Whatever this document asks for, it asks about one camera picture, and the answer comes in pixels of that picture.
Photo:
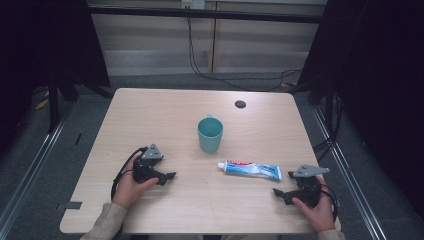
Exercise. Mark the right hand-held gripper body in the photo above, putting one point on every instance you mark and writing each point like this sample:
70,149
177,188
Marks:
308,188

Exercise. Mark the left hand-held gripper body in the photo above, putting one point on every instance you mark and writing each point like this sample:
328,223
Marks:
146,168

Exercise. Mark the white blue toothpaste tube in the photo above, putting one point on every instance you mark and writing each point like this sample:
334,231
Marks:
251,169

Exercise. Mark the teal cup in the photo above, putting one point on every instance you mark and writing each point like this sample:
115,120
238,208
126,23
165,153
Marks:
209,140

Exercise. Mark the person's right hand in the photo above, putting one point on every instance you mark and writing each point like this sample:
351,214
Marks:
318,213

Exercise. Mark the person's left hand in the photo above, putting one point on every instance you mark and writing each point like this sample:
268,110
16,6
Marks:
128,190

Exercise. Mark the black tape on floor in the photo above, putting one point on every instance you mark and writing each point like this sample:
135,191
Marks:
78,139

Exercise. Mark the grey tape strip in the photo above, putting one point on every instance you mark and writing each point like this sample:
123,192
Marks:
74,205

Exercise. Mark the round dark table grommet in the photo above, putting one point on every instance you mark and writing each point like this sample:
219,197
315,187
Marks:
240,104

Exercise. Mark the yellow item on floor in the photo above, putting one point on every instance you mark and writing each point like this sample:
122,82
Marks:
41,104

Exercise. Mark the black curtain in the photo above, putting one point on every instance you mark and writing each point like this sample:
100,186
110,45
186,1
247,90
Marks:
376,83
40,50

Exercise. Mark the black horizontal bar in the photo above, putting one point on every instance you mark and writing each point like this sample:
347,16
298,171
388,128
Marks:
233,15

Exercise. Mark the metal floor rail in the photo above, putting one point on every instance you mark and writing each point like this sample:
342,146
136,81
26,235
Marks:
353,186
31,166

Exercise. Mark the white wall outlet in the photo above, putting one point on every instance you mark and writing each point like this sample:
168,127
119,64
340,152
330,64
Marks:
193,4

